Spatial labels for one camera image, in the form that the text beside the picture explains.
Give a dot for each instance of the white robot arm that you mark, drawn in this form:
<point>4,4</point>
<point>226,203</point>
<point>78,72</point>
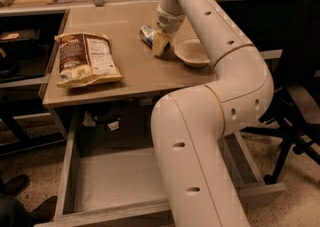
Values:
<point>187,124</point>

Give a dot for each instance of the black office chair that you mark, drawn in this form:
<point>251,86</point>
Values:
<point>297,114</point>

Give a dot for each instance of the brown leather shoe lower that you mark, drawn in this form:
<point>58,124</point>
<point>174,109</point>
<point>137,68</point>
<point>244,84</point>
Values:
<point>45,211</point>

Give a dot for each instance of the brown yellow chip bag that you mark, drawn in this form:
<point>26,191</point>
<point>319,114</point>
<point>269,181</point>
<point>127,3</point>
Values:
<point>85,59</point>

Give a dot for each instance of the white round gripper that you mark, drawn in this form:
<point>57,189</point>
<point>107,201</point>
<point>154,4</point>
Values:
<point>169,23</point>

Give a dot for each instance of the silver blue redbull can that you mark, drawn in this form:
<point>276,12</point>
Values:
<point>147,35</point>

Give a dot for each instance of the open grey wooden drawer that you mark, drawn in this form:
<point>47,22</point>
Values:
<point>114,179</point>

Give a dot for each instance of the brown leather shoe upper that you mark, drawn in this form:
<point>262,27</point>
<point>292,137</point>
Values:
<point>16,185</point>

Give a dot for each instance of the brown leather shoe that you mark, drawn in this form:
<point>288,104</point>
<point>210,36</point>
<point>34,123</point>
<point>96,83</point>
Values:
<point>45,211</point>
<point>16,185</point>

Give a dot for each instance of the white paper bowl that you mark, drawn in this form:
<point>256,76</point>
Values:
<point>191,52</point>

